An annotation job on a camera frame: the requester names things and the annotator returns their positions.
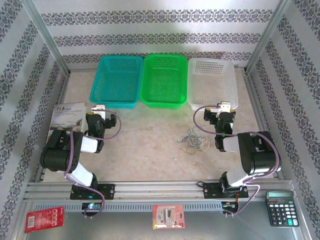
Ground white cable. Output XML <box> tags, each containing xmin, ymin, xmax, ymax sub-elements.
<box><xmin>188</xmin><ymin>134</ymin><xmax>211</xmax><ymax>153</ymax></box>

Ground blue thin cable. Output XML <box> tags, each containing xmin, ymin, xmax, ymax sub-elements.
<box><xmin>177</xmin><ymin>126</ymin><xmax>204</xmax><ymax>149</ymax></box>

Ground yellow thin cable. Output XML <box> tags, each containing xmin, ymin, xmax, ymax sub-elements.
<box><xmin>177</xmin><ymin>146</ymin><xmax>198</xmax><ymax>155</ymax></box>

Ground book with printed cover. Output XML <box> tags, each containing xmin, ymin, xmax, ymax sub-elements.
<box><xmin>47</xmin><ymin>101</ymin><xmax>87</xmax><ymax>139</ymax></box>

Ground white plastic basket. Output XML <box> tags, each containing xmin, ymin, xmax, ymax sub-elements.
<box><xmin>187</xmin><ymin>57</ymin><xmax>240</xmax><ymax>111</ymax></box>

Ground teal plastic basket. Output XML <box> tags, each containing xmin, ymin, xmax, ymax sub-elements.
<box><xmin>89</xmin><ymin>55</ymin><xmax>145</xmax><ymax>110</ymax></box>

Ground green plastic basket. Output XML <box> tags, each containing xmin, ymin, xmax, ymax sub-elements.
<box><xmin>139</xmin><ymin>53</ymin><xmax>189</xmax><ymax>109</ymax></box>

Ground small circuit board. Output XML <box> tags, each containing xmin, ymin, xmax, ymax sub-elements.
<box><xmin>81</xmin><ymin>202</ymin><xmax>104</xmax><ymax>211</ymax></box>
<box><xmin>221</xmin><ymin>201</ymin><xmax>240</xmax><ymax>213</ymax></box>

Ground black desk calculator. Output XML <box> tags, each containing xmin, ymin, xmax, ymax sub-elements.
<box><xmin>265</xmin><ymin>190</ymin><xmax>300</xmax><ymax>228</ymax></box>

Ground pink USB drive package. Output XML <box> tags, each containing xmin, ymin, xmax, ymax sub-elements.
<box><xmin>152</xmin><ymin>204</ymin><xmax>186</xmax><ymax>230</ymax></box>

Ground red retail package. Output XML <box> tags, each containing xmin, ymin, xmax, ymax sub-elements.
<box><xmin>24</xmin><ymin>206</ymin><xmax>65</xmax><ymax>234</ymax></box>

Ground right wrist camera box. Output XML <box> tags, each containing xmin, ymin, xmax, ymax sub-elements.
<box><xmin>215</xmin><ymin>101</ymin><xmax>233</xmax><ymax>118</ymax></box>

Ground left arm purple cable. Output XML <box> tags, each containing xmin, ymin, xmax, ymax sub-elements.
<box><xmin>64</xmin><ymin>109</ymin><xmax>123</xmax><ymax>219</ymax></box>

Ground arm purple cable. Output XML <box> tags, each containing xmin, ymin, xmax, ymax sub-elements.
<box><xmin>64</xmin><ymin>109</ymin><xmax>123</xmax><ymax>219</ymax></box>
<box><xmin>193</xmin><ymin>105</ymin><xmax>282</xmax><ymax>218</ymax></box>

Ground aluminium table side rail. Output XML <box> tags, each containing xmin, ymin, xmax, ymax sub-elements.
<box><xmin>33</xmin><ymin>72</ymin><xmax>72</xmax><ymax>183</ymax></box>
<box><xmin>243</xmin><ymin>72</ymin><xmax>286</xmax><ymax>181</ymax></box>

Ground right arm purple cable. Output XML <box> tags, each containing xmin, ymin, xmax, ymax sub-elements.
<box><xmin>193</xmin><ymin>105</ymin><xmax>282</xmax><ymax>218</ymax></box>

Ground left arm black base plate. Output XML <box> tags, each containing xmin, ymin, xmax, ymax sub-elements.
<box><xmin>69</xmin><ymin>183</ymin><xmax>116</xmax><ymax>201</ymax></box>

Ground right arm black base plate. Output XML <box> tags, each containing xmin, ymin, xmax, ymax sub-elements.
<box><xmin>202</xmin><ymin>182</ymin><xmax>250</xmax><ymax>200</ymax></box>

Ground aluminium frame post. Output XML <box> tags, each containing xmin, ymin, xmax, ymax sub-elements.
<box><xmin>244</xmin><ymin>0</ymin><xmax>294</xmax><ymax>75</ymax></box>
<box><xmin>21</xmin><ymin>0</ymin><xmax>72</xmax><ymax>75</ymax></box>

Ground grey slotted cable duct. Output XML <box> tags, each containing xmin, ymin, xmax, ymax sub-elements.
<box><xmin>33</xmin><ymin>201</ymin><xmax>226</xmax><ymax>213</ymax></box>

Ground aluminium mounting rail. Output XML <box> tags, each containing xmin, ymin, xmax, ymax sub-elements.
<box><xmin>23</xmin><ymin>180</ymin><xmax>296</xmax><ymax>201</ymax></box>

